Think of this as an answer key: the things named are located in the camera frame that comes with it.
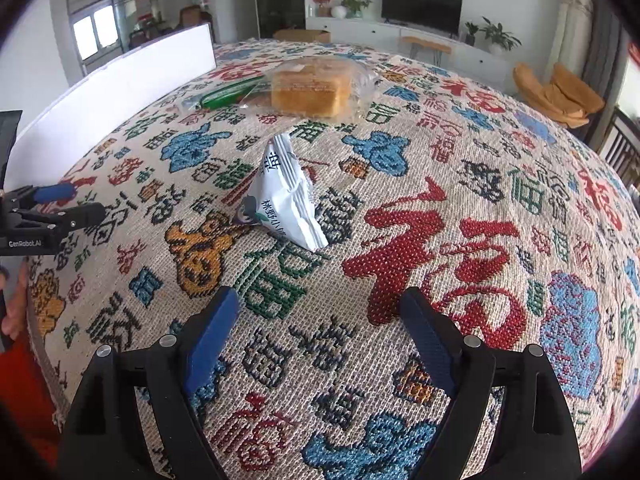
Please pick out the red flower vase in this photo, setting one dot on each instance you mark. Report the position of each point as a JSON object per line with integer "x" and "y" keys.
{"x": 323, "y": 7}

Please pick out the black flat television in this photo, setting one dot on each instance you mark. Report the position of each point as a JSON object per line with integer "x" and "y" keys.
{"x": 442, "y": 15}

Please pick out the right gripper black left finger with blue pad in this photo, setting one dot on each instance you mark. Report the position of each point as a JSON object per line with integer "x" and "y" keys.
{"x": 103, "y": 436}

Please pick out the dark wooden chair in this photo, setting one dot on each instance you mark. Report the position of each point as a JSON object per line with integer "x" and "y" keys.
{"x": 620, "y": 148}

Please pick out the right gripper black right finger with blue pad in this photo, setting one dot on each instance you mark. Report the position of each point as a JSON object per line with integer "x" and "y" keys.
{"x": 534, "y": 437}

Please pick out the red sleeve forearm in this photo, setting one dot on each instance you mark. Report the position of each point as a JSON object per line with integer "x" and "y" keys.
{"x": 26, "y": 398}

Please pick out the patterned woven tablecloth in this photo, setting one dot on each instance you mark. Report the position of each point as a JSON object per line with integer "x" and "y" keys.
{"x": 507, "y": 223}

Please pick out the white cardboard storage box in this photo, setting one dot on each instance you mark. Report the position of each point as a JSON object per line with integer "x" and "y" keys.
{"x": 85, "y": 114}

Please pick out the dining table with chairs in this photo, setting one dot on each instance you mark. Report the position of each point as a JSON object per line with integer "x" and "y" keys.
{"x": 150, "y": 29}

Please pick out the white tv cabinet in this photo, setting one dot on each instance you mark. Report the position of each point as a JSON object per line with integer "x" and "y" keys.
{"x": 464, "y": 60}

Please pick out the wooden bench hairpin legs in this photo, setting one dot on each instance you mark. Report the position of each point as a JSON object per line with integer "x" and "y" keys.
{"x": 417, "y": 44}

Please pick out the green potted plant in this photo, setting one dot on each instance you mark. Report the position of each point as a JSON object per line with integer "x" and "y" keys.
{"x": 500, "y": 41}

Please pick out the orange lounge chair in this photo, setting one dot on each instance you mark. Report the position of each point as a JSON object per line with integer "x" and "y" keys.
{"x": 566, "y": 99}

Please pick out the bagged yellow sponge cake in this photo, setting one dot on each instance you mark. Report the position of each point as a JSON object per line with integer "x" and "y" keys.
{"x": 322, "y": 87}

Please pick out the person's left hand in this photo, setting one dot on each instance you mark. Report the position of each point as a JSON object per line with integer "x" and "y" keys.
{"x": 13, "y": 323}

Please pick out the green snack packet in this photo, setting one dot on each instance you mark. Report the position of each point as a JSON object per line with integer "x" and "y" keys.
{"x": 225, "y": 95}

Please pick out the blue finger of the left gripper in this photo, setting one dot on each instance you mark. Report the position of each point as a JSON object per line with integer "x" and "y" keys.
{"x": 58, "y": 193}

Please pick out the silver white snack pouch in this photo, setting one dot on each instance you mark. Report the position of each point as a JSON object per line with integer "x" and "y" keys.
{"x": 280, "y": 198}

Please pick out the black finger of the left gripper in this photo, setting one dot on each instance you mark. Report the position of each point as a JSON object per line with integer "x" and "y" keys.
{"x": 76, "y": 218}

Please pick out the brown cardboard box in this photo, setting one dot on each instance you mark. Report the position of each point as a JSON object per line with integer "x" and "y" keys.
{"x": 303, "y": 35}

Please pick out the green leafy plant vase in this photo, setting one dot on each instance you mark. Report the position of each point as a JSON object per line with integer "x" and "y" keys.
{"x": 355, "y": 8}

